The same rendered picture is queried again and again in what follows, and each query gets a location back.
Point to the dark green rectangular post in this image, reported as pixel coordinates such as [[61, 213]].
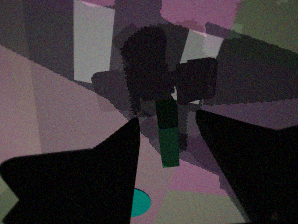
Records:
[[167, 117]]

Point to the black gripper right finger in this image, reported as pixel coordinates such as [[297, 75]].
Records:
[[260, 163]]

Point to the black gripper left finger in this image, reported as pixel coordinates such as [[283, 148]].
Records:
[[108, 170]]

